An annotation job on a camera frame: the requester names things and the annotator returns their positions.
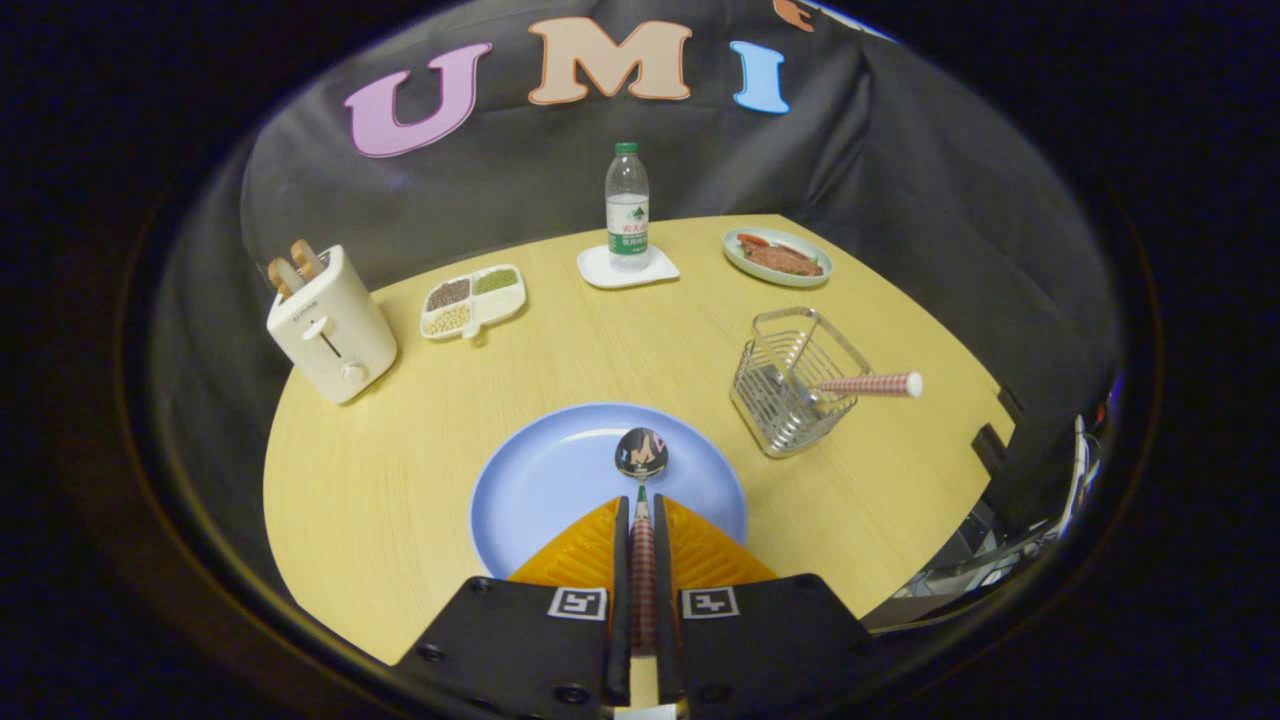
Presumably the white square coaster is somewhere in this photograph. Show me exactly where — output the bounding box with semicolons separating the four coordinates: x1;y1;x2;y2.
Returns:
577;244;681;291

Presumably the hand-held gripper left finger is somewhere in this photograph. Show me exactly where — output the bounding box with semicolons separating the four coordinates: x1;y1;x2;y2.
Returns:
395;495;633;719

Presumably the fork with checkered handle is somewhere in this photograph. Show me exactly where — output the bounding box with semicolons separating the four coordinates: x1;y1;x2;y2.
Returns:
805;372;925;401

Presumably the pale green plate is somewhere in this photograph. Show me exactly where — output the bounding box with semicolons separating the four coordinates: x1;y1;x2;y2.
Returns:
722;227;834;289

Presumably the blue plate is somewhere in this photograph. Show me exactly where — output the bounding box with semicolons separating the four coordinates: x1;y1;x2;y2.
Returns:
469;402;749;581

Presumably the cooked meat with vegetables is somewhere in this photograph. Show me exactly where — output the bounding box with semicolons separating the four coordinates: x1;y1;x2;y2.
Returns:
737;234;825;278

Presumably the clear water bottle green cap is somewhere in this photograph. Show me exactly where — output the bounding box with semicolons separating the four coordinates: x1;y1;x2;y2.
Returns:
605;142;651;273

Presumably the metal wire cutlery basket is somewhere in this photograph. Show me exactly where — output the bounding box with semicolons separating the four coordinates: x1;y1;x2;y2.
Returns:
729;307;874;459

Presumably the black backdrop cloth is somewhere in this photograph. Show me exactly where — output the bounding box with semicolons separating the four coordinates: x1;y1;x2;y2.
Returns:
150;0;1121;601

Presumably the cream toaster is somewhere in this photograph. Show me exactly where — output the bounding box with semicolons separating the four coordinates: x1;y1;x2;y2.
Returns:
266;245;399;406

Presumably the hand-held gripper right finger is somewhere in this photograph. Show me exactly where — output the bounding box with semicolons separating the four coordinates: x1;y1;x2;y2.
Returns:
652;493;876;720

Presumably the spoon with checkered handle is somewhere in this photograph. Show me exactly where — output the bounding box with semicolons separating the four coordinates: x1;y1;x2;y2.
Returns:
614;427;669;651

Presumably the white divided dish with grains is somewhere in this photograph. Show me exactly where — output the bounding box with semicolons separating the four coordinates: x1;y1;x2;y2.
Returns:
419;264;528;342

